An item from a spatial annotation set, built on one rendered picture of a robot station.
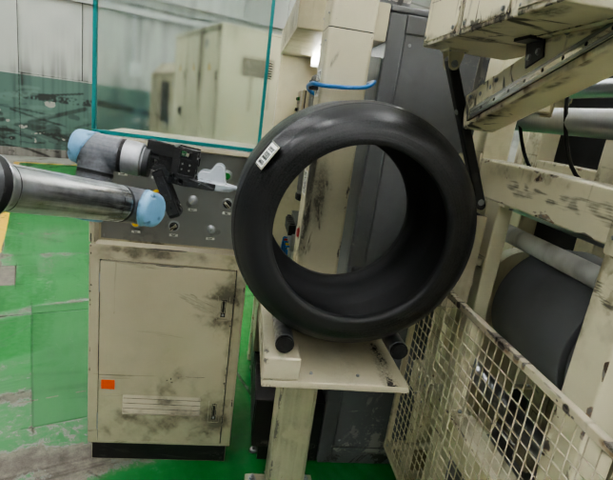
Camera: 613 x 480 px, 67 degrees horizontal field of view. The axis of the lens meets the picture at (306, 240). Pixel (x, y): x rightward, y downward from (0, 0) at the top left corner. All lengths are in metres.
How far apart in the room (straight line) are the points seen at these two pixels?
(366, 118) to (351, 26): 0.44
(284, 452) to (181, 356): 0.51
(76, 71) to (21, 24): 1.06
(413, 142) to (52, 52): 9.16
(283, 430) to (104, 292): 0.79
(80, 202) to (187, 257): 0.86
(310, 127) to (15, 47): 9.01
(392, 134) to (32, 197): 0.67
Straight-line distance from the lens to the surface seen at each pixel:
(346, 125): 0.99
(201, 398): 1.95
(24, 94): 9.84
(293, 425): 1.71
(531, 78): 1.14
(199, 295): 1.75
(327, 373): 1.22
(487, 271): 1.56
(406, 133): 1.02
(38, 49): 9.91
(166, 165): 1.09
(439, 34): 1.31
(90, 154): 1.10
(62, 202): 0.87
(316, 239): 1.41
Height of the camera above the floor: 1.43
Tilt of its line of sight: 15 degrees down
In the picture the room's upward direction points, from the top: 8 degrees clockwise
